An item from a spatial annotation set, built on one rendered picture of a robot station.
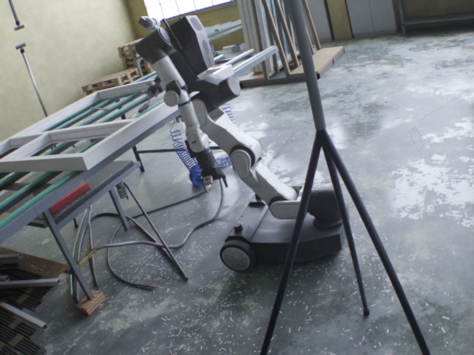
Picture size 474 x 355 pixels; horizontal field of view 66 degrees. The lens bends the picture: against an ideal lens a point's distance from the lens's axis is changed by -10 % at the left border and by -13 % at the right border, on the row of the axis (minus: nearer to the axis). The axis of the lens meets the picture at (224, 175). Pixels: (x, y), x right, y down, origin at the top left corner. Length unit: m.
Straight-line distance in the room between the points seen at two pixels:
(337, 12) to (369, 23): 0.73
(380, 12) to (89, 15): 7.09
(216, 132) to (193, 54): 0.43
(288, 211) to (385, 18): 7.02
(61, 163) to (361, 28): 7.66
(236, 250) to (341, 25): 7.37
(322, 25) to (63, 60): 6.07
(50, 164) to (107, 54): 9.21
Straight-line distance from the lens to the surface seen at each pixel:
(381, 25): 8.85
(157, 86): 2.71
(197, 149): 1.96
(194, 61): 2.04
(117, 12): 11.81
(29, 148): 2.69
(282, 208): 2.17
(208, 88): 2.06
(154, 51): 1.93
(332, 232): 2.14
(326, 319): 1.92
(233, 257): 2.27
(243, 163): 2.11
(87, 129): 2.44
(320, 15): 9.07
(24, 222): 1.76
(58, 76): 10.04
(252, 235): 2.25
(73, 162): 1.93
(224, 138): 2.14
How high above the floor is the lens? 1.40
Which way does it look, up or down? 24 degrees down
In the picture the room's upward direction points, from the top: 16 degrees counter-clockwise
